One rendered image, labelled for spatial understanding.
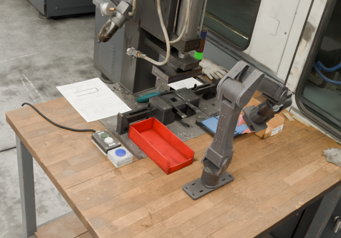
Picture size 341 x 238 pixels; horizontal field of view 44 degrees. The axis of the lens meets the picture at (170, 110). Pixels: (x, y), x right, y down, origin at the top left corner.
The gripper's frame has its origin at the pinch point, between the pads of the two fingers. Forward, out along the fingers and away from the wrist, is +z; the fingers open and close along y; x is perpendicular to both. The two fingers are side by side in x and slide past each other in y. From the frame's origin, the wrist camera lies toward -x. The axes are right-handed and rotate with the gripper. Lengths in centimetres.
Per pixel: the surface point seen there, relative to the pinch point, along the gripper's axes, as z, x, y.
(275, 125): 6.2, -25.0, -3.5
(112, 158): 15, 48, 11
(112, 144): 17, 45, 16
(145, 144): 12.4, 34.8, 11.0
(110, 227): 5, 64, -11
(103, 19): 133, -64, 152
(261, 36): 8, -54, 41
